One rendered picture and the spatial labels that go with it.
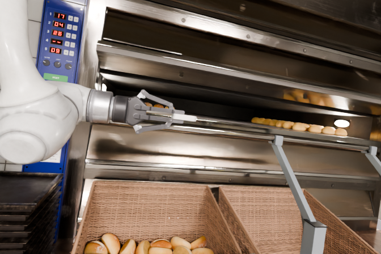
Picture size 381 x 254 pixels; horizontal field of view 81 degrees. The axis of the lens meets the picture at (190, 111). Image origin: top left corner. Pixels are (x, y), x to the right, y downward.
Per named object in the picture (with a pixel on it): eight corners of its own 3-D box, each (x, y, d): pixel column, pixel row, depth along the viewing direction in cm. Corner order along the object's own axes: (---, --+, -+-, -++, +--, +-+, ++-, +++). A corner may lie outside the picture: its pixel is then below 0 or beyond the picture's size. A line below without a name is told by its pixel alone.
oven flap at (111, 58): (95, 50, 85) (100, 68, 104) (413, 110, 134) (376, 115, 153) (96, 43, 86) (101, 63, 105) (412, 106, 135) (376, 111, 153)
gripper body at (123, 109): (115, 93, 65) (147, 97, 67) (111, 122, 65) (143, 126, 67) (113, 92, 57) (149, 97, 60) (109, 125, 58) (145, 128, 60)
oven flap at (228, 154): (86, 163, 99) (92, 120, 106) (376, 180, 148) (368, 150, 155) (84, 162, 95) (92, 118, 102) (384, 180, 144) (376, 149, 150)
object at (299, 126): (249, 122, 206) (249, 116, 206) (291, 127, 219) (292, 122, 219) (297, 130, 147) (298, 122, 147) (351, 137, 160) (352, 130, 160)
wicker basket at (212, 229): (83, 240, 99) (91, 178, 99) (201, 236, 115) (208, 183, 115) (45, 363, 53) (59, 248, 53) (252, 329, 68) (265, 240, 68)
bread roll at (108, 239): (111, 262, 90) (123, 253, 93) (112, 255, 86) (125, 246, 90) (99, 241, 94) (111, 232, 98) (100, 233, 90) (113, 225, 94)
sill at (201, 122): (93, 114, 105) (94, 105, 105) (371, 145, 154) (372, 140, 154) (91, 114, 100) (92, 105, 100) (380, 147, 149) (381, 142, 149)
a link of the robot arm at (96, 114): (90, 121, 64) (112, 123, 66) (84, 123, 55) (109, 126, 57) (94, 89, 64) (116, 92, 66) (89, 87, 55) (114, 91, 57)
